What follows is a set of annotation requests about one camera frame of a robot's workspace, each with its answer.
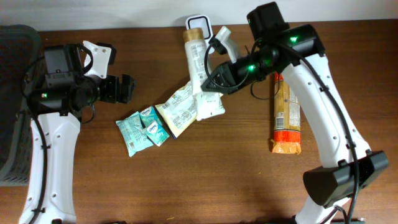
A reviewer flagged white Pantene tube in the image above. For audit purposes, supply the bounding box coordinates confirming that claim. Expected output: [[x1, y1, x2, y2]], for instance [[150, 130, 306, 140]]
[[182, 27, 226, 122]]

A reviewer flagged orange pasta bag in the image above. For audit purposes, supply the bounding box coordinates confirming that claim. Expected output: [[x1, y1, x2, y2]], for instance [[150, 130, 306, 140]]
[[271, 73, 302, 154]]

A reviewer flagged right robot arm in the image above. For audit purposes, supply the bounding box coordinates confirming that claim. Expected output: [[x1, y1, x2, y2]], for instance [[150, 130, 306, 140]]
[[201, 2, 389, 223]]

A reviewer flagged teal tissue pack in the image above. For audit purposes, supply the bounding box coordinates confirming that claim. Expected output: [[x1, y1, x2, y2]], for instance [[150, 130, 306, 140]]
[[139, 106, 162, 127], [146, 121, 170, 147]]

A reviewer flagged cream snack bag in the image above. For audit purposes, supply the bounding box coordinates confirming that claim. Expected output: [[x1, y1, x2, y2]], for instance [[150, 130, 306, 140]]
[[155, 81, 197, 139]]

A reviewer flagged grey plastic mesh basket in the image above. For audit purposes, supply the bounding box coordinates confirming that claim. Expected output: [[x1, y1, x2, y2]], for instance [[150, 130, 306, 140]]
[[1, 25, 41, 187]]

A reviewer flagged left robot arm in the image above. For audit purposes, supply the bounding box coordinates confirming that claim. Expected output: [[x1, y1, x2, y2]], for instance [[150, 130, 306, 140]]
[[19, 40, 136, 223]]

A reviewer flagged light teal wipes packet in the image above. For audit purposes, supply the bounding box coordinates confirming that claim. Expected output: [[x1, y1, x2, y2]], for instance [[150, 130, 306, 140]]
[[116, 111, 154, 157]]

